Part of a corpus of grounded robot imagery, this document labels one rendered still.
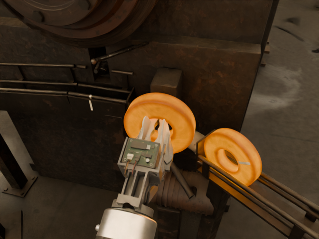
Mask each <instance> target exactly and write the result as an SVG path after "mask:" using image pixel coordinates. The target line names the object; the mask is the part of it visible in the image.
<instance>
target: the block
mask: <svg viewBox="0 0 319 239"><path fill-rule="evenodd" d="M182 80H183V73H182V71H181V70H179V69H172V68H164V67H159V68H158V69H157V71H156V73H155V75H154V78H153V80H152V82H151V84H150V92H151V93H153V92H158V93H165V94H168V95H171V96H174V97H176V98H178V99H180V100H181V94H182ZM159 126H160V125H159V124H158V125H157V126H156V127H155V130H158V128H159ZM168 126H169V130H172V127H171V126H170V125H169V124H168Z"/></svg>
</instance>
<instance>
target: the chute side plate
mask: <svg viewBox="0 0 319 239"><path fill-rule="evenodd" d="M89 101H91V104H92V108H93V110H91V107H90V103H89ZM0 110H5V111H17V112H29V113H41V114H52V115H64V116H75V117H81V118H86V119H92V120H99V121H105V117H104V115H109V116H115V117H120V118H122V124H123V125H124V116H125V113H126V108H125V104H120V103H113V102H108V101H100V100H93V99H87V98H80V97H75V96H67V95H54V94H38V93H22V92H0Z"/></svg>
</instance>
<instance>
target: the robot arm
mask: <svg viewBox="0 0 319 239"><path fill-rule="evenodd" d="M158 124H159V128H158V137H157V139H156V140H155V142H152V141H151V136H152V135H153V134H154V133H155V127H156V126H157V125H158ZM172 161H173V146H172V143H171V138H170V132H169V126H168V123H167V122H166V121H165V119H163V120H161V119H149V118H148V117H147V116H145V117H144V119H143V121H142V128H141V130H140V132H139V134H138V136H137V137H136V138H128V137H126V139H125V142H124V145H123V148H122V151H121V154H120V157H119V161H118V164H117V165H118V167H119V169H120V171H121V172H122V174H123V176H124V177H125V178H126V179H125V182H124V185H123V189H122V193H121V194H120V193H119V194H118V197H117V199H115V200H114V201H113V203H112V206H111V208H108V209H105V211H104V213H103V217H102V220H101V223H100V225H99V224H98V225H97V226H96V228H95V229H96V231H98V232H97V234H96V238H95V239H154V236H155V232H156V227H157V223H156V221H154V220H153V219H152V217H153V213H154V210H153V209H152V208H150V207H148V206H145V205H148V204H149V202H150V201H151V199H152V198H153V196H154V195H155V193H156V192H157V190H158V186H159V184H161V182H163V181H164V177H163V176H164V174H165V171H166V172H169V171H170V165H171V163H172Z"/></svg>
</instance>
